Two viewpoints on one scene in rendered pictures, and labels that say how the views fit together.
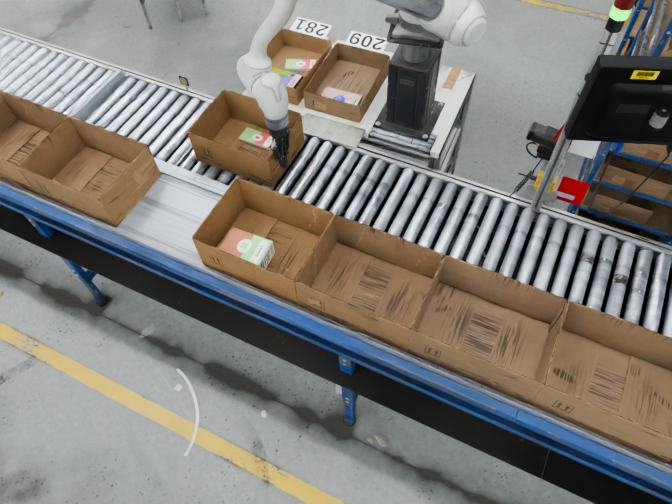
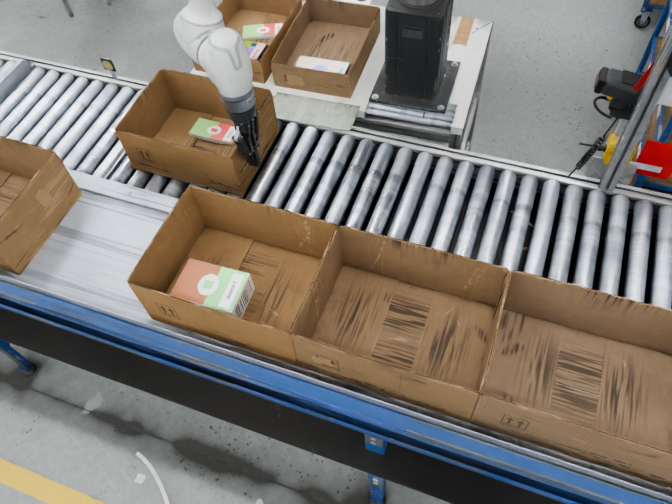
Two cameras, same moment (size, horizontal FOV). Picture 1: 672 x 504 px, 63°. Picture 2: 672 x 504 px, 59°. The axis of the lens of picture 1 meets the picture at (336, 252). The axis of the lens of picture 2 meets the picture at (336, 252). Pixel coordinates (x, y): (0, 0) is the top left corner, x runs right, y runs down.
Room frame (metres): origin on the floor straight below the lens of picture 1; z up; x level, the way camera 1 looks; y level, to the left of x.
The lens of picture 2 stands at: (0.32, 0.06, 2.13)
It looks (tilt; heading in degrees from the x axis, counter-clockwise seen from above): 56 degrees down; 356
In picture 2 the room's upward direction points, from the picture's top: 6 degrees counter-clockwise
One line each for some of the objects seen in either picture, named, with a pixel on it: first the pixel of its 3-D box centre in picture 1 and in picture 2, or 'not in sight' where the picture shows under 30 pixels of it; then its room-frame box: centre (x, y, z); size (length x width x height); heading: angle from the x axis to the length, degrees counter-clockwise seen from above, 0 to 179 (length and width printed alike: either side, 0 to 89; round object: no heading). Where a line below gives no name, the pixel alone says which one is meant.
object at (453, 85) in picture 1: (358, 87); (342, 53); (2.13, -0.16, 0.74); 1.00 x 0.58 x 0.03; 63
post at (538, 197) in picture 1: (564, 140); (653, 87); (1.34, -0.82, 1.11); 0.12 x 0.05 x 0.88; 61
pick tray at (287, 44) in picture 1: (289, 65); (248, 32); (2.24, 0.17, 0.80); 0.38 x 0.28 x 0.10; 151
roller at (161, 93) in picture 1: (134, 122); (45, 126); (1.99, 0.91, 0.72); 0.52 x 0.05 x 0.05; 151
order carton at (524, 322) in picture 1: (485, 326); (586, 373); (0.71, -0.44, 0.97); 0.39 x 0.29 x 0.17; 61
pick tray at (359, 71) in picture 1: (347, 81); (328, 45); (2.10, -0.11, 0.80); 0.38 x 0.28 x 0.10; 153
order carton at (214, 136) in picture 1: (247, 137); (200, 130); (1.73, 0.35, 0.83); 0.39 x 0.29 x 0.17; 61
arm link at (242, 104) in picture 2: (276, 118); (237, 95); (1.57, 0.19, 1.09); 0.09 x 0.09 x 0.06
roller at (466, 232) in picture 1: (463, 240); (514, 242); (1.20, -0.50, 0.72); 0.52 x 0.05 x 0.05; 151
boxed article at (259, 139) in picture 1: (258, 139); (215, 132); (1.79, 0.31, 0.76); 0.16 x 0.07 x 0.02; 60
